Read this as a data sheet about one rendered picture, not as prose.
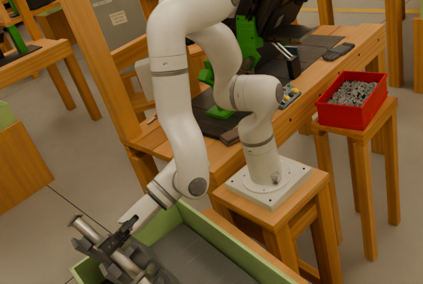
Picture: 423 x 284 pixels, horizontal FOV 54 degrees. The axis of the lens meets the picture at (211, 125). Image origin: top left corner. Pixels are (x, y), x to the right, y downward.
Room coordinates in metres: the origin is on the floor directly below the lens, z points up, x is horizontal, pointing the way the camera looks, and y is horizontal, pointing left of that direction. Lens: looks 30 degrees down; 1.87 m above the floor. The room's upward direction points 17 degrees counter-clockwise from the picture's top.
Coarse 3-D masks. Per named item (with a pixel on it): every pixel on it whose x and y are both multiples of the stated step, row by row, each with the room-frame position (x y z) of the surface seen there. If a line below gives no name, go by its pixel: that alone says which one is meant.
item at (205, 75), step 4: (200, 72) 1.78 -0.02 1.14; (204, 72) 1.76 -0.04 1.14; (208, 72) 1.75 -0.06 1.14; (212, 72) 1.76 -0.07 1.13; (200, 76) 1.76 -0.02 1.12; (204, 76) 1.75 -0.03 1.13; (208, 76) 1.74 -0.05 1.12; (212, 76) 1.77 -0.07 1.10; (200, 80) 1.76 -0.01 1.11; (204, 80) 1.73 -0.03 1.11; (208, 80) 1.74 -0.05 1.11; (212, 80) 1.77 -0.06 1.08; (208, 84) 1.79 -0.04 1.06; (212, 84) 1.75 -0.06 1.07
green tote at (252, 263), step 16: (176, 208) 1.18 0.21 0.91; (192, 208) 1.09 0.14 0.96; (160, 224) 1.14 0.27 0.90; (176, 224) 1.17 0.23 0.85; (192, 224) 1.12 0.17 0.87; (208, 224) 1.00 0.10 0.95; (144, 240) 1.10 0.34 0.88; (208, 240) 1.04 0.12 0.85; (224, 240) 0.94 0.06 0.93; (240, 256) 0.88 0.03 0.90; (256, 256) 0.82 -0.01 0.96; (80, 272) 0.99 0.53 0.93; (96, 272) 1.01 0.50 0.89; (256, 272) 0.83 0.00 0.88; (272, 272) 0.76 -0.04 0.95
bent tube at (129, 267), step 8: (104, 240) 0.78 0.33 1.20; (96, 248) 0.77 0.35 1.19; (112, 256) 0.77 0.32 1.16; (120, 256) 0.76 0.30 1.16; (120, 264) 0.75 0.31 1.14; (128, 264) 0.75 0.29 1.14; (152, 264) 0.89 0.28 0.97; (128, 272) 0.74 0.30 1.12; (136, 272) 0.74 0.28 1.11; (152, 272) 0.81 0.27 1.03; (152, 280) 0.77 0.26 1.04
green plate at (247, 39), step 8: (240, 16) 1.99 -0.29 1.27; (248, 16) 1.95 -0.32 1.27; (240, 24) 1.98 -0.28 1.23; (248, 24) 1.95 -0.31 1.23; (240, 32) 1.98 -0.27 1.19; (248, 32) 1.94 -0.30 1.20; (256, 32) 1.94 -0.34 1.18; (240, 40) 1.97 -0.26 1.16; (248, 40) 1.94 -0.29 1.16; (256, 40) 1.93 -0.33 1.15; (240, 48) 1.97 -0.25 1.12; (248, 48) 1.93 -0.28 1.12; (248, 56) 1.93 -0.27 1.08
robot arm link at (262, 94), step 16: (240, 80) 1.21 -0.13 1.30; (256, 80) 1.18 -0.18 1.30; (272, 80) 1.17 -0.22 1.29; (240, 96) 1.18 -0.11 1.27; (256, 96) 1.15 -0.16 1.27; (272, 96) 1.13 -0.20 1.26; (256, 112) 1.16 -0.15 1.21; (272, 112) 1.14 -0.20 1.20; (240, 128) 1.22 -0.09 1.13; (256, 128) 1.16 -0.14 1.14; (272, 128) 1.21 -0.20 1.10; (256, 144) 1.18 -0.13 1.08
